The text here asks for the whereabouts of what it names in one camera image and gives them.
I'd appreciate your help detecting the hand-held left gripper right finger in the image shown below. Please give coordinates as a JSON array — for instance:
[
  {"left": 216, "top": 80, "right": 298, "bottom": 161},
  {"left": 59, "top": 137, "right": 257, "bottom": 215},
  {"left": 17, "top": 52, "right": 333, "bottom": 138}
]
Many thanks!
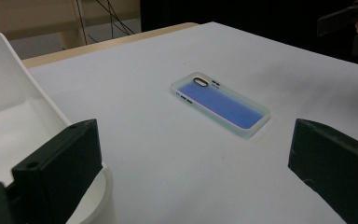
[{"left": 287, "top": 118, "right": 358, "bottom": 224}]

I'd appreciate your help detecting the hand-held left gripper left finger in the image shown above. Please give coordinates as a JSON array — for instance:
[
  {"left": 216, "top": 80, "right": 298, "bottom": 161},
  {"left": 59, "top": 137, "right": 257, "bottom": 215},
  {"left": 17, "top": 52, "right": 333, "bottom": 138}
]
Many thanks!
[{"left": 11, "top": 119, "right": 103, "bottom": 224}]

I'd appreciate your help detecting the white plastic basket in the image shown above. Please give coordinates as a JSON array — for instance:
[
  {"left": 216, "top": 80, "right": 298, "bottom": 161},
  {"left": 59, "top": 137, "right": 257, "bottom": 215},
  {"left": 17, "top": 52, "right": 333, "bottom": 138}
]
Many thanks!
[{"left": 0, "top": 30, "right": 117, "bottom": 224}]

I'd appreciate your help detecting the translucent blue phone case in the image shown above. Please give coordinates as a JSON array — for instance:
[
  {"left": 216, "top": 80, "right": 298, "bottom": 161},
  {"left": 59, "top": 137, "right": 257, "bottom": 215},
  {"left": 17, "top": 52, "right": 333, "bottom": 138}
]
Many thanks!
[{"left": 170, "top": 71, "right": 271, "bottom": 139}]

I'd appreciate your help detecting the white table sheet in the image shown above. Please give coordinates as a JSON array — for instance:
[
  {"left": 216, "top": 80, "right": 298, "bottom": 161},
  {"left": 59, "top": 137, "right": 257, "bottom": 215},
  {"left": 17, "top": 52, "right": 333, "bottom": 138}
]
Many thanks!
[{"left": 27, "top": 21, "right": 358, "bottom": 224}]

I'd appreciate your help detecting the light wooden shelf unit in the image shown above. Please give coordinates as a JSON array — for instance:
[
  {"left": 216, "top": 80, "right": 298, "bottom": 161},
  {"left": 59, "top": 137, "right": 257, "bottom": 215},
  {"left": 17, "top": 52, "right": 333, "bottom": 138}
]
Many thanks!
[{"left": 0, "top": 0, "right": 142, "bottom": 50}]

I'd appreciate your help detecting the black cable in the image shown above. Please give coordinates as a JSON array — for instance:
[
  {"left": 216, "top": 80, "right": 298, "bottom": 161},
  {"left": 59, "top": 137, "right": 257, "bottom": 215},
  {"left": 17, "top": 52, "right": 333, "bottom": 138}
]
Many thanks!
[
  {"left": 95, "top": 0, "right": 136, "bottom": 36},
  {"left": 75, "top": 0, "right": 99, "bottom": 45}
]

